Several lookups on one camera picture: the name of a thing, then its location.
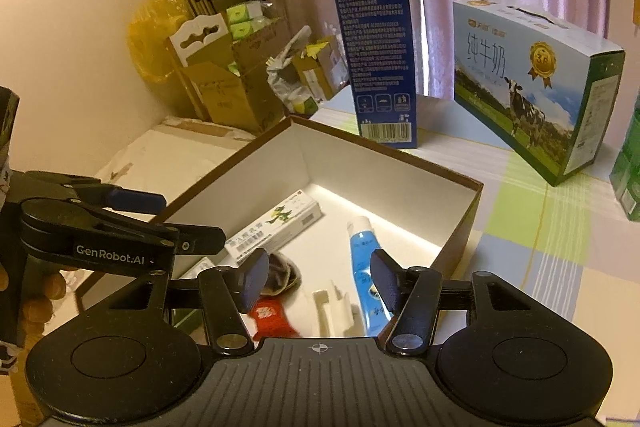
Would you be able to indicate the white ointment box with parrot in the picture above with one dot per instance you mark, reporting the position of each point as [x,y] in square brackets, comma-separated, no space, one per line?
[276,227]

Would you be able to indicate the green medicine box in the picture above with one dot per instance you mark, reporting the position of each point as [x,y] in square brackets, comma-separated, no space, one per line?
[187,320]

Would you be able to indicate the milk carton box with cow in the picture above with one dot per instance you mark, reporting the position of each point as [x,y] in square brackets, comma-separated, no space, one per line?
[544,86]

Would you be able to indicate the blue tall carton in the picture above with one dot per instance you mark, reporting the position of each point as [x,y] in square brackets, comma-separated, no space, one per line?
[379,51]

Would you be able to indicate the left hand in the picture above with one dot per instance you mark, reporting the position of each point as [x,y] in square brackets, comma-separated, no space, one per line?
[29,315]

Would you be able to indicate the blue cream tube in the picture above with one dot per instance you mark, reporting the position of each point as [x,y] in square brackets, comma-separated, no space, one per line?
[363,243]

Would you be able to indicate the green tissue pack bundle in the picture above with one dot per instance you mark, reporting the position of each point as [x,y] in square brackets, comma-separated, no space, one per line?
[625,176]

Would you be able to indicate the white hair claw clip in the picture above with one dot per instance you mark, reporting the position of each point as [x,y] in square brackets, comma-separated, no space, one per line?
[334,315]

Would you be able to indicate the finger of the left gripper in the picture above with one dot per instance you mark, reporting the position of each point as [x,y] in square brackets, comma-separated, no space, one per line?
[145,203]

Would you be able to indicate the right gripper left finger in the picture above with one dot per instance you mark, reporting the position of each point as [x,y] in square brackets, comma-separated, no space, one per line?
[226,293]

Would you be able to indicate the red snack packet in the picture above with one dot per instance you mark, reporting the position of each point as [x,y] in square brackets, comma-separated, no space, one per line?
[270,320]

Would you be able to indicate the cream embroidered bed cover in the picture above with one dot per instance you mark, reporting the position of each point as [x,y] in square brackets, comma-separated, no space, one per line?
[172,156]

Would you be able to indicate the dark purple scrunchie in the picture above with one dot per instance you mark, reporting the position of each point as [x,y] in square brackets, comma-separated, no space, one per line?
[283,276]

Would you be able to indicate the open cardboard box with handle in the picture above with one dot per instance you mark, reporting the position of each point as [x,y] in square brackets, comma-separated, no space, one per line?
[222,62]

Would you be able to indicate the brown cardboard storage box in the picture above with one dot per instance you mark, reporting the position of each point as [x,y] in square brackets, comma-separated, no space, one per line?
[421,213]

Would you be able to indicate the yellow plastic bag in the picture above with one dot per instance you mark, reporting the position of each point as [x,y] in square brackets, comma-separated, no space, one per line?
[152,24]

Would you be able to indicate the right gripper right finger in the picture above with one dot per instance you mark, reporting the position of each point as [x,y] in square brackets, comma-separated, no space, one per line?
[412,297]

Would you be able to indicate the checkered bed sheet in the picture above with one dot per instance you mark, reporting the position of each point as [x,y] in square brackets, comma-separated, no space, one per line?
[571,247]

